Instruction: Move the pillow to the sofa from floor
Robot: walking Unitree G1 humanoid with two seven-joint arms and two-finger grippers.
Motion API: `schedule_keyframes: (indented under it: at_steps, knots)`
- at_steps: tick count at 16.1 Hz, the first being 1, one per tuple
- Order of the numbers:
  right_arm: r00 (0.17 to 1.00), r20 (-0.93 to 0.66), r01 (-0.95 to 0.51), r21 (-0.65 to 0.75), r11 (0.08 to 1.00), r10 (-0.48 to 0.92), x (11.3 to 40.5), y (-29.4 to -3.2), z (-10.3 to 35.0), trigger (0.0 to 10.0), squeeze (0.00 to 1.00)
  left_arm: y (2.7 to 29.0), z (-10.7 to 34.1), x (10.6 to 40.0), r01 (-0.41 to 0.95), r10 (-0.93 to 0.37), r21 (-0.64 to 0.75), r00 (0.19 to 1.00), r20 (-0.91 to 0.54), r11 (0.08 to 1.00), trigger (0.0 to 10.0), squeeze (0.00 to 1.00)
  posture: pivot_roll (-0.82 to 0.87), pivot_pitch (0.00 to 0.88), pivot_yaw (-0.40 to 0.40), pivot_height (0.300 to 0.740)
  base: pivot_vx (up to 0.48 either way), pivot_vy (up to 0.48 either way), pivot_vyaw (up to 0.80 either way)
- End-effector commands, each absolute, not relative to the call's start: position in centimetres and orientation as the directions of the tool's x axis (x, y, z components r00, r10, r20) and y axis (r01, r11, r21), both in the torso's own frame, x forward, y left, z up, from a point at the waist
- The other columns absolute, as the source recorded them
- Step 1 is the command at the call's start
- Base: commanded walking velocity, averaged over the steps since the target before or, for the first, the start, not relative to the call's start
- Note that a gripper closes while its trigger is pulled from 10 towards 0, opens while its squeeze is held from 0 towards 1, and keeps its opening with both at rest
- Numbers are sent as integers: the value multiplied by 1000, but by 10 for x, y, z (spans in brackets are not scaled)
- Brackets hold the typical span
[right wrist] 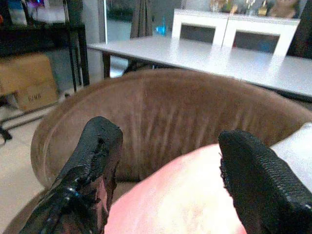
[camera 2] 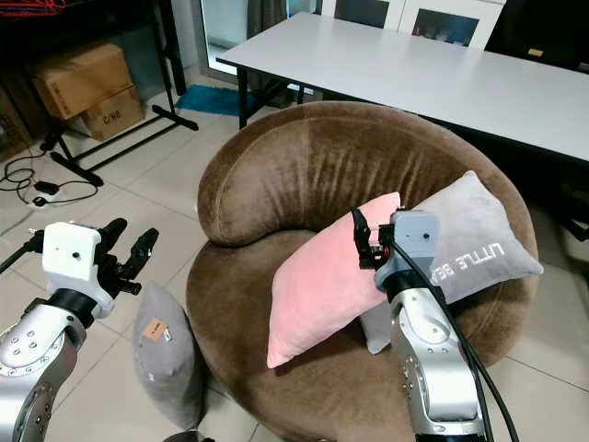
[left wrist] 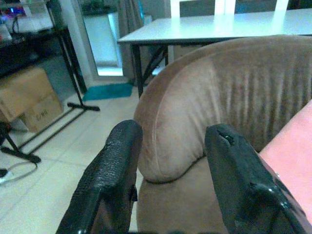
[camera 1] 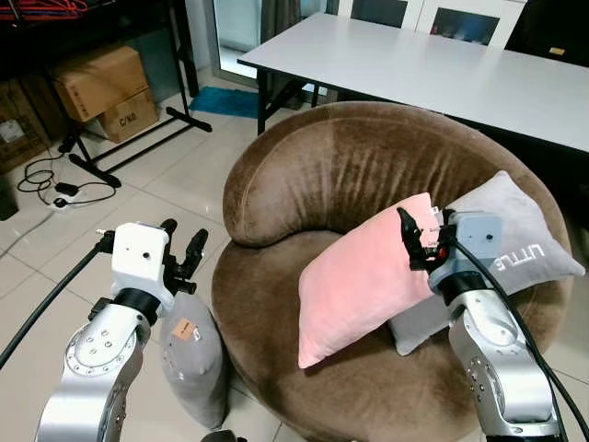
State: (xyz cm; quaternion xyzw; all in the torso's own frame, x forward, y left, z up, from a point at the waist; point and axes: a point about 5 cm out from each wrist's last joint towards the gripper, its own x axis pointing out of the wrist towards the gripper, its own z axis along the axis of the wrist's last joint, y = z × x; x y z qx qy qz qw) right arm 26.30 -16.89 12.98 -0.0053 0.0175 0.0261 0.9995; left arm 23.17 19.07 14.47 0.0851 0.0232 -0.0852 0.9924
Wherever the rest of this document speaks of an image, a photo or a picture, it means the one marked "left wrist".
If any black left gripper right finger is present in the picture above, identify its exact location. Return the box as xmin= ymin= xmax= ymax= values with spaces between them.
xmin=204 ymin=123 xmax=307 ymax=234

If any grey floor cable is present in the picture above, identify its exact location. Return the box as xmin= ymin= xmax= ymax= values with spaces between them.
xmin=0 ymin=162 xmax=39 ymax=187

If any pink pillow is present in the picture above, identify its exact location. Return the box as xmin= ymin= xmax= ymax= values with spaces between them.
xmin=258 ymin=98 xmax=312 ymax=219

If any brown velvet sofa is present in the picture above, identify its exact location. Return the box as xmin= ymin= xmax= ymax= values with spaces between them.
xmin=133 ymin=35 xmax=312 ymax=234

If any grey curtain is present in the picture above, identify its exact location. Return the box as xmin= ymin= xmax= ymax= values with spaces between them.
xmin=117 ymin=0 xmax=156 ymax=85

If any teal floor mat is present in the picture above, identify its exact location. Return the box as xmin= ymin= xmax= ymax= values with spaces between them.
xmin=82 ymin=82 xmax=134 ymax=102

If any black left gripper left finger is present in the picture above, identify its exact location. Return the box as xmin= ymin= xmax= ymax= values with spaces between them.
xmin=56 ymin=119 xmax=143 ymax=234

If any black metal frame desk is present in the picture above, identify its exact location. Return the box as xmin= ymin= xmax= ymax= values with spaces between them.
xmin=0 ymin=0 xmax=101 ymax=164

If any white folding table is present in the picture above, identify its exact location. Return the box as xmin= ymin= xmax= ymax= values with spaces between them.
xmin=117 ymin=8 xmax=312 ymax=98

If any brown cardboard box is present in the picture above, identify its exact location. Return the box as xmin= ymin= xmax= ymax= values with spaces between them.
xmin=0 ymin=67 xmax=64 ymax=134

